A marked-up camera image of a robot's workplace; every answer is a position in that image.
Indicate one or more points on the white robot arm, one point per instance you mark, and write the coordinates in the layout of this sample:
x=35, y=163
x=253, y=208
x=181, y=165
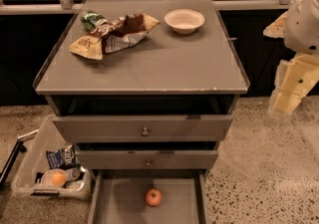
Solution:
x=299, y=28

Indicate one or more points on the brown crumpled chip bag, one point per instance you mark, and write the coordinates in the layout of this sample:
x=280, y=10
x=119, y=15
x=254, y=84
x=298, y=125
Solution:
x=108, y=37

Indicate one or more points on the grey top drawer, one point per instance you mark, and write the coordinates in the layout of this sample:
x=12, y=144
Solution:
x=142, y=128

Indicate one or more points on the grey drawer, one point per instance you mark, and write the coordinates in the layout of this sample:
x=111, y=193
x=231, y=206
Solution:
x=119, y=197
x=142, y=128
x=163, y=157

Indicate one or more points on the grey drawer cabinet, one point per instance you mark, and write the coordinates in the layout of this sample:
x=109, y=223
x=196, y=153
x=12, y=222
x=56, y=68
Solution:
x=163, y=63

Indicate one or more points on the green soda can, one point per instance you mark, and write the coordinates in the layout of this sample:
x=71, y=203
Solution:
x=92, y=21

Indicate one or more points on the red apple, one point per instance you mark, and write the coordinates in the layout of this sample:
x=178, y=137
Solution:
x=153, y=197

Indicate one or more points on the grey bottom drawer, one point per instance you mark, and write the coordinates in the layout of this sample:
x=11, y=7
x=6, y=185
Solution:
x=119, y=197

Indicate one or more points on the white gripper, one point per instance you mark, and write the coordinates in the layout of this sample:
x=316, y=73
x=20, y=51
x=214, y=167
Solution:
x=301, y=25

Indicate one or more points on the grey middle drawer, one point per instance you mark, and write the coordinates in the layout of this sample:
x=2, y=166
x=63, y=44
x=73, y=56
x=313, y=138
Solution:
x=163, y=157

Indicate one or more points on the clear plastic bin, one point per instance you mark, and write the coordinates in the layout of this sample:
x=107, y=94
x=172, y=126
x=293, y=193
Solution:
x=27, y=180

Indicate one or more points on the small metal can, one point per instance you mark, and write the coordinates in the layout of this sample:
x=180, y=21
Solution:
x=73, y=174

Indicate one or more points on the blue snack bag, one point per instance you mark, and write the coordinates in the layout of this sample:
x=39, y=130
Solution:
x=63, y=158

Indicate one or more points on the cup with orange contents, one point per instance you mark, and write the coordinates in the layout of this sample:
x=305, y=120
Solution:
x=54, y=177

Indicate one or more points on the white paper bowl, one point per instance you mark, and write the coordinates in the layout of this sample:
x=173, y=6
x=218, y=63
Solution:
x=184, y=21

